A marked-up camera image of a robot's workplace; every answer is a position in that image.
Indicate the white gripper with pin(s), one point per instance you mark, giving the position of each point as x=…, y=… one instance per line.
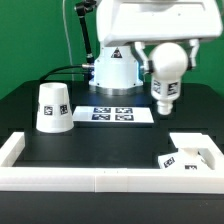
x=121, y=22

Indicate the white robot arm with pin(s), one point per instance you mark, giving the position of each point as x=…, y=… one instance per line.
x=117, y=70

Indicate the white lamp base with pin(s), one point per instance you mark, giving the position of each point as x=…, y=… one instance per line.
x=187, y=156

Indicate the white marker tag sheet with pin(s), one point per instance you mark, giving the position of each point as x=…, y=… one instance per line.
x=113, y=114

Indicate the white U-shaped frame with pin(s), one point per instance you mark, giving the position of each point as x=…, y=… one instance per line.
x=209, y=181

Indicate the white lamp bulb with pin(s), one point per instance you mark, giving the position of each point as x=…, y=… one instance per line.
x=167, y=71

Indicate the white lamp shade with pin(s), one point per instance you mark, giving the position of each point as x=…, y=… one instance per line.
x=54, y=112

